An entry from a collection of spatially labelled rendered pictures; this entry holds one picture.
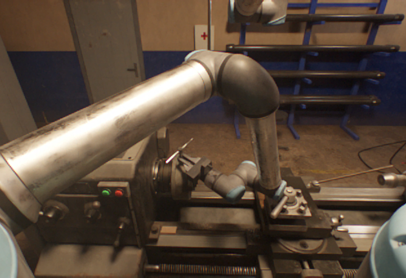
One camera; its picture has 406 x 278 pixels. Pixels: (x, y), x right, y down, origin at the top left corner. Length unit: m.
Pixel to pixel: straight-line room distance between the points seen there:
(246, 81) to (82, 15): 4.02
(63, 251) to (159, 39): 3.38
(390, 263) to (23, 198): 0.43
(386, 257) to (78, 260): 1.32
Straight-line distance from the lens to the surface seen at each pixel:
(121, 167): 1.03
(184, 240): 1.31
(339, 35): 4.50
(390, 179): 1.57
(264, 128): 0.66
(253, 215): 1.61
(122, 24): 4.20
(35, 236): 1.53
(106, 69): 4.44
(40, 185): 0.42
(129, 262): 1.33
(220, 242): 1.31
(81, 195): 1.15
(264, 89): 0.58
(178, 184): 1.17
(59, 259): 1.47
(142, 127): 0.47
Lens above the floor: 1.89
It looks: 29 degrees down
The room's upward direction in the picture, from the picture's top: straight up
